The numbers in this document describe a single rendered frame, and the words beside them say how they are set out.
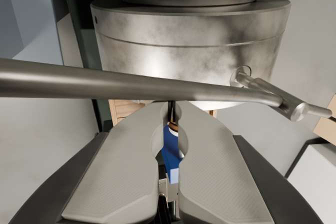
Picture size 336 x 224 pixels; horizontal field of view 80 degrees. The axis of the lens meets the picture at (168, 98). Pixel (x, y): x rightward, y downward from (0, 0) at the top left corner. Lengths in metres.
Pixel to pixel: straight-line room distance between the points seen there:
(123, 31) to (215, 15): 0.11
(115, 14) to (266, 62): 0.20
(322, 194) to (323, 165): 0.32
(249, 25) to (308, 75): 2.14
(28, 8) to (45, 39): 0.09
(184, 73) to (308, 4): 1.85
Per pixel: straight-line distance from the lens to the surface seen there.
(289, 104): 0.22
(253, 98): 0.19
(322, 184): 3.01
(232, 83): 0.27
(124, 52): 0.27
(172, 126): 0.46
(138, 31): 0.25
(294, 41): 2.08
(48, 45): 0.75
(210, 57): 0.24
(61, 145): 2.00
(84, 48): 0.96
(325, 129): 2.93
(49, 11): 0.73
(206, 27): 0.23
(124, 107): 0.67
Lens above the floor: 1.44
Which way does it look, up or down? 57 degrees down
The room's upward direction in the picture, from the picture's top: 157 degrees clockwise
